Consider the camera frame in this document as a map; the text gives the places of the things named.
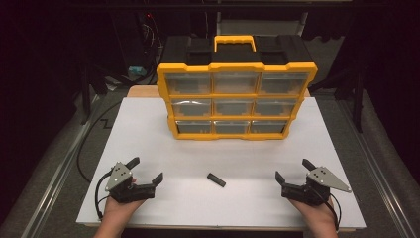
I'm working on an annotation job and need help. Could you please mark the hand-held gripper cable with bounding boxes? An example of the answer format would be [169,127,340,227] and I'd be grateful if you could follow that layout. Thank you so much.
[316,187,342,232]
[94,170,115,221]

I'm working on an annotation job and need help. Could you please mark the bundle of hanging cables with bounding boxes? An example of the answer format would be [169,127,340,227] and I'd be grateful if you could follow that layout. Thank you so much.
[140,12,164,68]

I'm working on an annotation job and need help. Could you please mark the left hand-held gripper cable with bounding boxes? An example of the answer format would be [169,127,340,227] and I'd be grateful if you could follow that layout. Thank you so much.
[94,170,115,221]

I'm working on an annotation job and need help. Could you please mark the right hand-held gripper cable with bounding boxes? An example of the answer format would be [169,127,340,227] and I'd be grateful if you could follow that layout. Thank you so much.
[316,187,342,232]

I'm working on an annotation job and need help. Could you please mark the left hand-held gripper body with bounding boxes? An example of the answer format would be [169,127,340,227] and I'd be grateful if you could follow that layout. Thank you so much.
[104,161,157,204]

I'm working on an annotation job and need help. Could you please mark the long black floor cable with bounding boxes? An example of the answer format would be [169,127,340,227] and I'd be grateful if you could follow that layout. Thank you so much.
[76,98,124,183]

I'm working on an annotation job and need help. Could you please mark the teal object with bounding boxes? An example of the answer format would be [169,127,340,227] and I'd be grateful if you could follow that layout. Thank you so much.
[127,65,148,77]

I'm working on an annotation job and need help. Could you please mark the person's right hand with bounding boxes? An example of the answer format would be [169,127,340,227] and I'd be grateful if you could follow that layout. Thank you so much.
[287,195,339,230]

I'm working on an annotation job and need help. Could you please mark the small black block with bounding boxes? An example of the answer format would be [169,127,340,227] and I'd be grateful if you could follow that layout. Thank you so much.
[206,172,228,188]

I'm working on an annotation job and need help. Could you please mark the black metal stand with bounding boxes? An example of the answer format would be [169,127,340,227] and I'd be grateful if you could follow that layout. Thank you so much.
[332,63,367,134]
[78,61,111,126]

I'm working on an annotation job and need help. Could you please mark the set of transparent organizer bins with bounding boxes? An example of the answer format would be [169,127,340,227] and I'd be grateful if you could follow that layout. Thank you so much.
[163,71,310,135]

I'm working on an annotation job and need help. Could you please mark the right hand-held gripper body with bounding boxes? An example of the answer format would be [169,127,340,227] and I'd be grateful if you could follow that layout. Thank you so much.
[280,166,353,206]

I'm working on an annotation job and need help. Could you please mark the person's left hand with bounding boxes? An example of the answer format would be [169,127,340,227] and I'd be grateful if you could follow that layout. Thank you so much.
[100,178,147,230]

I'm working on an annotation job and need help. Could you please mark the aluminium floor rail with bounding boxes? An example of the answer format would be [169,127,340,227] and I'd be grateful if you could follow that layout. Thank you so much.
[336,98,415,238]
[19,93,102,238]

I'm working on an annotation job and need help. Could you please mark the yellow black organizer cabinet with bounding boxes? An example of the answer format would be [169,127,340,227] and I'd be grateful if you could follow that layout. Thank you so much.
[156,34,319,142]

